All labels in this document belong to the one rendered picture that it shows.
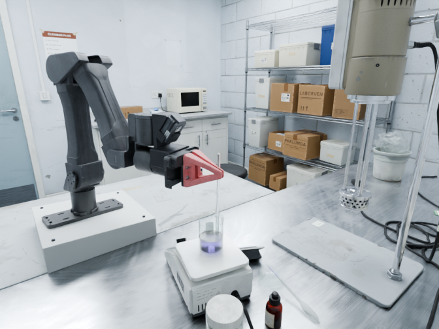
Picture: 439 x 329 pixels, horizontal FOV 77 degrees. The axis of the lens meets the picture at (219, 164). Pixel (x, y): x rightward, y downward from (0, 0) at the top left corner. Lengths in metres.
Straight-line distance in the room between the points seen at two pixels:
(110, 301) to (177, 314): 0.14
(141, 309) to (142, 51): 3.32
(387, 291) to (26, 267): 0.80
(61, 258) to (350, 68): 0.75
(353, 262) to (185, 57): 3.53
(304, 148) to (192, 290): 2.35
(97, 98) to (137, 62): 2.98
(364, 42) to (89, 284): 0.74
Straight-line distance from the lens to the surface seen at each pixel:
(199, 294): 0.55
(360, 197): 0.69
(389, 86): 0.63
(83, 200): 0.83
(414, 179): 0.65
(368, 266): 0.76
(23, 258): 0.87
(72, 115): 0.77
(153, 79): 3.73
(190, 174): 0.55
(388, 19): 0.63
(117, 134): 0.65
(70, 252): 0.76
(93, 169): 0.79
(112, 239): 0.78
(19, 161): 3.47
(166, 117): 0.55
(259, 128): 3.13
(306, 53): 2.77
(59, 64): 0.75
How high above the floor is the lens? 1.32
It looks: 17 degrees down
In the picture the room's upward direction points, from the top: straight up
